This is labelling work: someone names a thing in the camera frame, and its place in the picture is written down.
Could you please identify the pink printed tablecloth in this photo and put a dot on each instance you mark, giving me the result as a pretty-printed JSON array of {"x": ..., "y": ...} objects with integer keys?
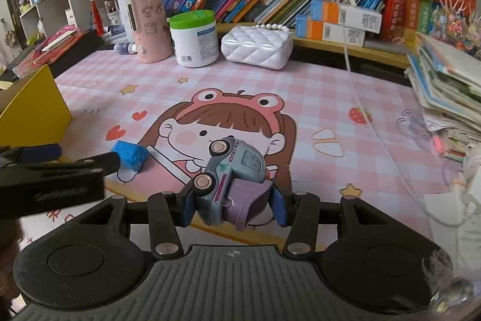
[{"x": 338, "y": 99}]

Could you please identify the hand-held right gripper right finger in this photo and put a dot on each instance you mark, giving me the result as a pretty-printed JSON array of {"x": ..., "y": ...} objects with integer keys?
[{"x": 279, "y": 206}]

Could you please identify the white jar with green lid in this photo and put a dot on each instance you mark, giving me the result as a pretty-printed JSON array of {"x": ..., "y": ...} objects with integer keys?
[{"x": 195, "y": 41}]

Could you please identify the colourful ornate decoration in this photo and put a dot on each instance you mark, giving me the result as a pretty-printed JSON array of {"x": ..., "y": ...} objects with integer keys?
[{"x": 454, "y": 18}]

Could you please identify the row of red books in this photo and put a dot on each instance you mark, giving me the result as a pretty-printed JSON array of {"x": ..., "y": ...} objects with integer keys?
[{"x": 409, "y": 5}]

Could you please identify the white quilted purse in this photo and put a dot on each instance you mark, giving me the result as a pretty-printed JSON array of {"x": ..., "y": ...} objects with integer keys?
[{"x": 257, "y": 48}]

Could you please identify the person's left forearm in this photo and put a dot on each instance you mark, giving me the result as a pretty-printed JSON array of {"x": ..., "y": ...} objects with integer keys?
[{"x": 7, "y": 257}]

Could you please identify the pink cylinder container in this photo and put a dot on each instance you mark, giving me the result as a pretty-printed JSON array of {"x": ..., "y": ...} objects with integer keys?
[{"x": 150, "y": 27}]

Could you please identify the stack of booklets and papers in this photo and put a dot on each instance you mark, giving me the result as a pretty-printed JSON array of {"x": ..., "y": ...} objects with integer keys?
[{"x": 447, "y": 88}]

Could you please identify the small lying bottle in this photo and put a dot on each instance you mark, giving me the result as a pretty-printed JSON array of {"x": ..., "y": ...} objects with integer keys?
[{"x": 126, "y": 48}]

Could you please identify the pile of red booklets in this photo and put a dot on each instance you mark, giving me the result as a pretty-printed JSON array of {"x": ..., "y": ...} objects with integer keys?
[{"x": 52, "y": 46}]

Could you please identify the orange and blue box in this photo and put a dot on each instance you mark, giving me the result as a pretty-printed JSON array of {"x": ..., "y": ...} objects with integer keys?
[
  {"x": 338, "y": 14},
  {"x": 323, "y": 31}
]

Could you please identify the blue packet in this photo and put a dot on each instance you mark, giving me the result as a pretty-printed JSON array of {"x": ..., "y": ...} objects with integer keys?
[{"x": 129, "y": 155}]

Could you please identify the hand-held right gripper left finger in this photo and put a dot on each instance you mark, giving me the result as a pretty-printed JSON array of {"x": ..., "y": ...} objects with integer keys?
[{"x": 186, "y": 206}]

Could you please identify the white fuzzy cloth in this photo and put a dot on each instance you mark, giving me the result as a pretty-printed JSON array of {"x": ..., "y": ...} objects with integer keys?
[{"x": 447, "y": 279}]

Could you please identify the red hanging ornament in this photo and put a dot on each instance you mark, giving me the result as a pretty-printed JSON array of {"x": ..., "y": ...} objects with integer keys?
[{"x": 97, "y": 16}]

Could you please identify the yellow cardboard box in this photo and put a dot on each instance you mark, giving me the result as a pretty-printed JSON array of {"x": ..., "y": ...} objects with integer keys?
[{"x": 34, "y": 110}]

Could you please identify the black keyboard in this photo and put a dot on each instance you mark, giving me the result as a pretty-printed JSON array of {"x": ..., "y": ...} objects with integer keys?
[{"x": 67, "y": 50}]

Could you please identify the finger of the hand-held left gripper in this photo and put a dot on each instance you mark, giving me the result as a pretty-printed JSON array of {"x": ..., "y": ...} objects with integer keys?
[
  {"x": 41, "y": 153},
  {"x": 101, "y": 163}
]

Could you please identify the white pen cup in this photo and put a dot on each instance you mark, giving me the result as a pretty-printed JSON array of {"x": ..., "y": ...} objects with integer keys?
[{"x": 114, "y": 18}]

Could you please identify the grey-blue toy truck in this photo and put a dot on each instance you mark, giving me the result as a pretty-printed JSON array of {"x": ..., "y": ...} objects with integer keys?
[{"x": 233, "y": 178}]

